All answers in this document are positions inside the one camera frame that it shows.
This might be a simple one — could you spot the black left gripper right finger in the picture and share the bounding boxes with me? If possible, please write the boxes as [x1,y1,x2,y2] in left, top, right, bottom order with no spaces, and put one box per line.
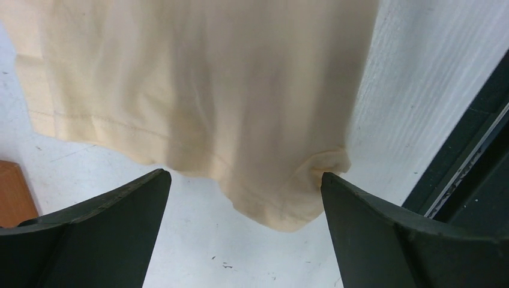
[321,172,508,287]

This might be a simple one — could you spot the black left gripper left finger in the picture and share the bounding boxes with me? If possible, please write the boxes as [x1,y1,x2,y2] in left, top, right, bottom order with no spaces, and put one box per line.
[1,169,172,287]

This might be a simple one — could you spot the cream beige underwear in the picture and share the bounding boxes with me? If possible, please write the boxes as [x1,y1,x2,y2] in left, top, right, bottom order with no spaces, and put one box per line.
[1,1,379,232]

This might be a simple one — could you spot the wooden compartment tray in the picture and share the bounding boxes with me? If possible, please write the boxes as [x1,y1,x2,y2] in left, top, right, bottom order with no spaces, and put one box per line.
[1,160,39,228]

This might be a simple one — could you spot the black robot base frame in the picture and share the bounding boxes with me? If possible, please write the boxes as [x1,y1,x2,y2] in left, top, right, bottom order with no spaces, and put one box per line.
[402,54,508,236]

